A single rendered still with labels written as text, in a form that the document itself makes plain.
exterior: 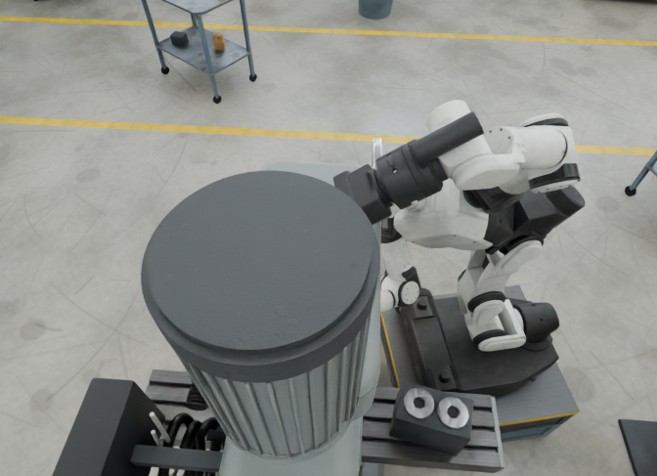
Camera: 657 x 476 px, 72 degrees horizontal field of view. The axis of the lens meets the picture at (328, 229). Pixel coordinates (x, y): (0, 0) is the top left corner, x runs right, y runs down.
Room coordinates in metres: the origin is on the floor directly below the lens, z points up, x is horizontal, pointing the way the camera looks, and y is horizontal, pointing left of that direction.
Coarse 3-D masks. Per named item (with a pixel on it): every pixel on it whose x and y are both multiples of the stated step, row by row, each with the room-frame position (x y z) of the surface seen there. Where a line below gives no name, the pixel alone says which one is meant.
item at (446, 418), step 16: (416, 384) 0.51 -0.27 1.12; (400, 400) 0.47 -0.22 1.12; (416, 400) 0.47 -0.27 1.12; (432, 400) 0.46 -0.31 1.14; (448, 400) 0.46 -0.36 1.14; (464, 400) 0.47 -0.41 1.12; (400, 416) 0.42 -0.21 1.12; (416, 416) 0.41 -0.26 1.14; (432, 416) 0.42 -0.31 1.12; (448, 416) 0.41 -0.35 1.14; (464, 416) 0.41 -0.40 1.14; (400, 432) 0.40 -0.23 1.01; (416, 432) 0.39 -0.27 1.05; (432, 432) 0.38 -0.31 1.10; (448, 432) 0.37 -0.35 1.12; (464, 432) 0.37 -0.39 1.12; (432, 448) 0.37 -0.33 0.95; (448, 448) 0.36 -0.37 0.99
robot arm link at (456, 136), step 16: (432, 112) 0.55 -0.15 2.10; (448, 112) 0.54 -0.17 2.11; (464, 112) 0.54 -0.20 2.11; (432, 128) 0.53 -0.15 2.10; (448, 128) 0.49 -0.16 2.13; (464, 128) 0.48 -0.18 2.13; (480, 128) 0.48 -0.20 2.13; (416, 144) 0.49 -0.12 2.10; (432, 144) 0.48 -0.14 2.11; (448, 144) 0.48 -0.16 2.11; (464, 144) 0.49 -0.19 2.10; (480, 144) 0.49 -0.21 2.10; (416, 160) 0.47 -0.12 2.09; (432, 160) 0.49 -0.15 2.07; (448, 160) 0.48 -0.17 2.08; (464, 160) 0.47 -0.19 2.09; (416, 176) 0.47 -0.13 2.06; (432, 176) 0.47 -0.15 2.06; (448, 176) 0.48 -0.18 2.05; (432, 192) 0.47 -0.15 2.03
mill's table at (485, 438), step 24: (168, 384) 0.59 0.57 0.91; (168, 408) 0.50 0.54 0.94; (384, 408) 0.50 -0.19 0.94; (480, 408) 0.51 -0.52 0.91; (384, 432) 0.42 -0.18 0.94; (480, 432) 0.42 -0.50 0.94; (384, 456) 0.35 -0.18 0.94; (408, 456) 0.35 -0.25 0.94; (432, 456) 0.35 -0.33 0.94; (456, 456) 0.35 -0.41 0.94; (480, 456) 0.35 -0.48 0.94
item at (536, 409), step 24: (504, 288) 1.31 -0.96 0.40; (384, 312) 1.16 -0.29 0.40; (384, 336) 1.08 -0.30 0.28; (408, 360) 0.90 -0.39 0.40; (528, 384) 0.78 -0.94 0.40; (552, 384) 0.78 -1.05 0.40; (504, 408) 0.67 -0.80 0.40; (528, 408) 0.67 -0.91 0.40; (552, 408) 0.67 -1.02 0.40; (576, 408) 0.67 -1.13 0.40; (504, 432) 0.62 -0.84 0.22; (528, 432) 0.65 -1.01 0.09
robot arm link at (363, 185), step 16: (384, 160) 0.50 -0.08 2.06; (400, 160) 0.49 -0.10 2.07; (336, 176) 0.53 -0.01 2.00; (352, 176) 0.52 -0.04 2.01; (368, 176) 0.50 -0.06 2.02; (384, 176) 0.48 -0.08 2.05; (400, 176) 0.47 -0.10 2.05; (352, 192) 0.49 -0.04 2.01; (368, 192) 0.48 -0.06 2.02; (384, 192) 0.47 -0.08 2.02; (400, 192) 0.46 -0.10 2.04; (416, 192) 0.46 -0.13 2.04; (368, 208) 0.45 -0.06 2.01; (384, 208) 0.45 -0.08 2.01; (400, 208) 0.46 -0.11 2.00
